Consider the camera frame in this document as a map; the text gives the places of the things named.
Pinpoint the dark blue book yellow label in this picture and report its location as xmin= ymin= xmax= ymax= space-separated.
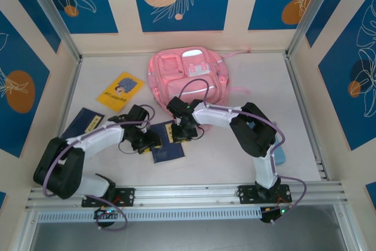
xmin=60 ymin=107 xmax=106 ymax=140
xmin=150 ymin=121 xmax=185 ymax=165

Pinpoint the yellow cartoon cover book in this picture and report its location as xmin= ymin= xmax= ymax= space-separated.
xmin=96 ymin=71 xmax=145 ymax=113

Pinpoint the pink backpack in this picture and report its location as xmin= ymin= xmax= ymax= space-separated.
xmin=147 ymin=46 xmax=253 ymax=130

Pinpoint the light blue pencil case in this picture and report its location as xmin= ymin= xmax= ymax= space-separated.
xmin=271 ymin=121 xmax=287 ymax=166

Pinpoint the small circuit board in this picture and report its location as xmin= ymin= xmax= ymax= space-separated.
xmin=260 ymin=206 xmax=291 ymax=224
xmin=93 ymin=207 xmax=122 ymax=220

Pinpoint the grey metal panel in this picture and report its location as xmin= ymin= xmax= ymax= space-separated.
xmin=29 ymin=221 xmax=344 ymax=251

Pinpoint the thin black cable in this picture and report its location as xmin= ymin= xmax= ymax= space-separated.
xmin=190 ymin=126 xmax=206 ymax=141
xmin=118 ymin=140 xmax=139 ymax=155

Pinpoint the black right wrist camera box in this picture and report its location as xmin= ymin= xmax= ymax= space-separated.
xmin=166 ymin=96 xmax=186 ymax=114

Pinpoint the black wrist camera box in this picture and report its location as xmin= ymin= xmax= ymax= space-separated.
xmin=128 ymin=104 xmax=150 ymax=123
xmin=166 ymin=96 xmax=186 ymax=114

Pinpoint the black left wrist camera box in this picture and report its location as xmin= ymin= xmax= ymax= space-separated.
xmin=128 ymin=104 xmax=150 ymax=123

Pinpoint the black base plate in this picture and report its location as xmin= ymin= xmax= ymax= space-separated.
xmin=238 ymin=184 xmax=293 ymax=205
xmin=81 ymin=186 xmax=136 ymax=208

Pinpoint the aluminium mounting rail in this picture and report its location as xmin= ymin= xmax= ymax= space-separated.
xmin=25 ymin=180 xmax=345 ymax=211

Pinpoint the grey slotted cable duct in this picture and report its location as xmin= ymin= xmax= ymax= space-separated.
xmin=37 ymin=206 xmax=263 ymax=222

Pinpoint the aluminium side rail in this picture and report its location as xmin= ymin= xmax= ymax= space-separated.
xmin=283 ymin=53 xmax=329 ymax=181
xmin=42 ymin=56 xmax=84 ymax=188

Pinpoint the purple cable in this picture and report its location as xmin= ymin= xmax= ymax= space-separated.
xmin=42 ymin=104 xmax=156 ymax=231
xmin=178 ymin=78 xmax=308 ymax=226

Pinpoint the aluminium frame post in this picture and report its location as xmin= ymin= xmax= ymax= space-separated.
xmin=21 ymin=0 xmax=83 ymax=61
xmin=285 ymin=0 xmax=361 ymax=59

